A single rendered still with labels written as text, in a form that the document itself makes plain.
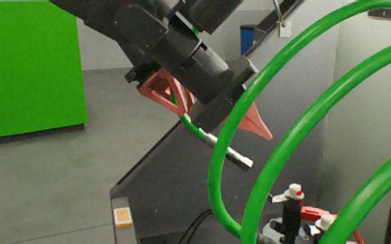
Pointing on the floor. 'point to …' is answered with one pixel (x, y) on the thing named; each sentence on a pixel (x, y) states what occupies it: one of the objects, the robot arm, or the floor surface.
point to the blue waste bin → (246, 37)
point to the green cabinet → (28, 71)
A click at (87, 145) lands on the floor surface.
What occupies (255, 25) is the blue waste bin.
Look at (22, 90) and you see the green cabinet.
